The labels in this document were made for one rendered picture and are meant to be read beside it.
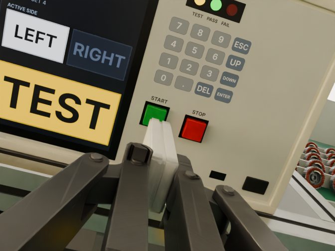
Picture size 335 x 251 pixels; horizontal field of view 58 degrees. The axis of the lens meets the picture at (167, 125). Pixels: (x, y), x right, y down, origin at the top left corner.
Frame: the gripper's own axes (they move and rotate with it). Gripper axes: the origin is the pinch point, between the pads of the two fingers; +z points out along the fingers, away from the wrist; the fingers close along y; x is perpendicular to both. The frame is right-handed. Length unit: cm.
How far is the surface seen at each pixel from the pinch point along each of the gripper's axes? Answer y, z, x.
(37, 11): -11.5, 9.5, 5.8
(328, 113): 436, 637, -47
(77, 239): -4.6, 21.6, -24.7
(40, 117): -9.7, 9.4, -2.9
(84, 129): -5.7, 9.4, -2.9
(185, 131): 3.0, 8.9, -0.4
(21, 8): -12.7, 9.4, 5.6
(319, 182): 99, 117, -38
